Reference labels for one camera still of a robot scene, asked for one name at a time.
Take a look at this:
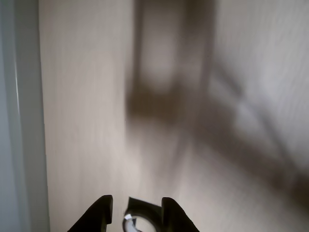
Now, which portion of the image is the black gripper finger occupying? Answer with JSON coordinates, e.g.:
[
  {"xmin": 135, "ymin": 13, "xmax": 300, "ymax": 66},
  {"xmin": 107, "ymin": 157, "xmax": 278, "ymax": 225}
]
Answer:
[
  {"xmin": 67, "ymin": 194, "xmax": 114, "ymax": 232},
  {"xmin": 161, "ymin": 196, "xmax": 200, "ymax": 232}
]

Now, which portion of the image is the black tape roll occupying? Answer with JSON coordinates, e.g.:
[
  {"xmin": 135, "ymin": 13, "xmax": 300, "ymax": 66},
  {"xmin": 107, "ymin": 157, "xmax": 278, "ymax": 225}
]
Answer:
[{"xmin": 122, "ymin": 196, "xmax": 163, "ymax": 232}]

